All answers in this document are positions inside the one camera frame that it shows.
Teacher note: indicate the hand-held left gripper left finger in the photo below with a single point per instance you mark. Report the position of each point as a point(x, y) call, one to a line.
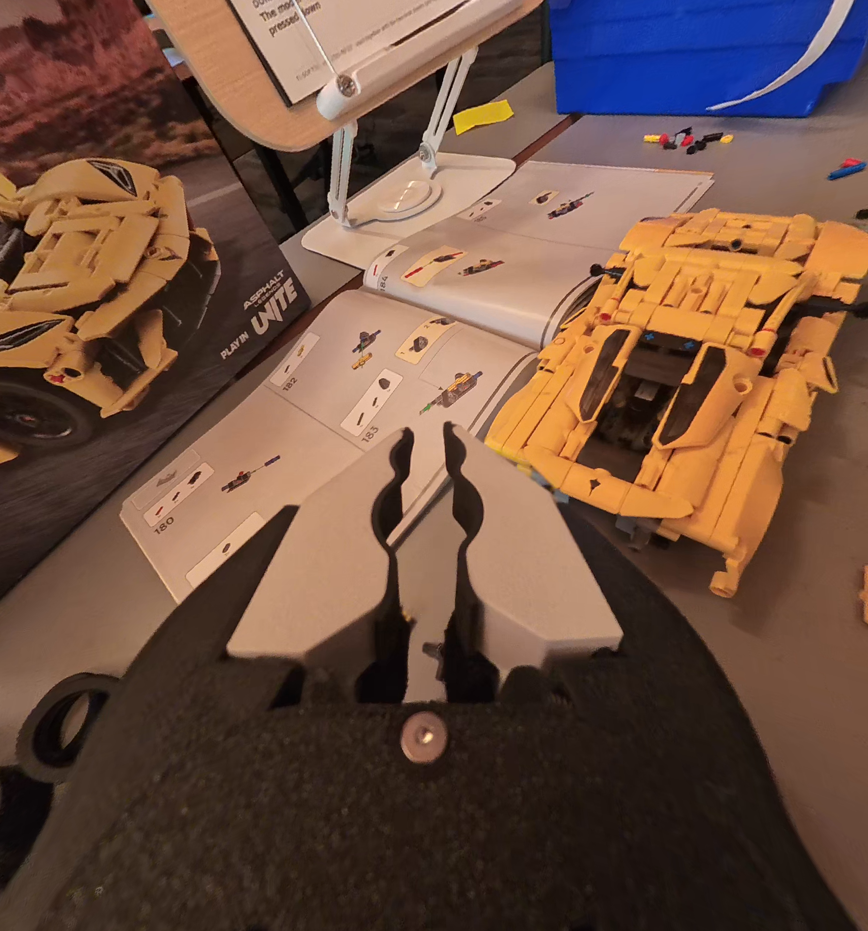
point(310, 582)

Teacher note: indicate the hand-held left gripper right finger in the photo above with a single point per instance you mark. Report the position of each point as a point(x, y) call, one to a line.
point(543, 582)

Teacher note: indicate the building instruction booklet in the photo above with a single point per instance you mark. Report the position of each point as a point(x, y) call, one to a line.
point(296, 451)

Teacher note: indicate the yellow toy brick car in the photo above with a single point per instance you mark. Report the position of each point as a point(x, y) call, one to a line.
point(732, 473)

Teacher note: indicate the grey desk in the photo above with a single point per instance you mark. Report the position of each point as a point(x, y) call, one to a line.
point(768, 691)

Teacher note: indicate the black rubber toy tire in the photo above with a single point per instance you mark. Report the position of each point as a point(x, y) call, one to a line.
point(5, 844)
point(34, 734)

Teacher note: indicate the white document stand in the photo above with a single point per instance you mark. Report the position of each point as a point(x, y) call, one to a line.
point(405, 196)

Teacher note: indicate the toy car set box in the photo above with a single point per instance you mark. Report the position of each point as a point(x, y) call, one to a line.
point(77, 254)

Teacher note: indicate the cluster of red black pins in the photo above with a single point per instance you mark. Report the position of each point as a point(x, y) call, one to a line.
point(688, 139)

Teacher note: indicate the yellow plastic piece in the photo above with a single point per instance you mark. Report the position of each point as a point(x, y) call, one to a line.
point(483, 116)

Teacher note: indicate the long blue axle pin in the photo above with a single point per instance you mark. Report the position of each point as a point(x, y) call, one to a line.
point(845, 173)

